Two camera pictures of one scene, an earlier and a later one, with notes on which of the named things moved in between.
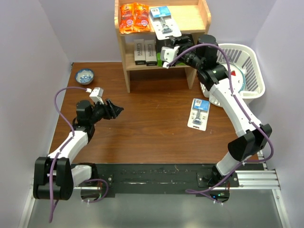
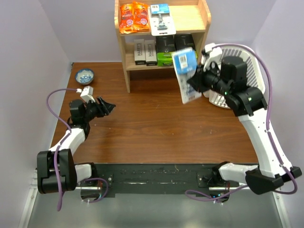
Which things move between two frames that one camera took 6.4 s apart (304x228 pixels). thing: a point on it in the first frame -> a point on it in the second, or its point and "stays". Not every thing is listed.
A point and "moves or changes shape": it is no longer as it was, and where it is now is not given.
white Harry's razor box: [150, 52] stays
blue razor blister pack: [163, 24] moves or changes shape
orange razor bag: [141, 18] stays
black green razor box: [160, 43] stays
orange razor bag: [127, 15] stays
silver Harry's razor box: [139, 52] stays
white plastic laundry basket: [246, 57] stays
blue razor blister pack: [199, 114] -> [185, 61]
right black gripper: [184, 41] -> [197, 80]
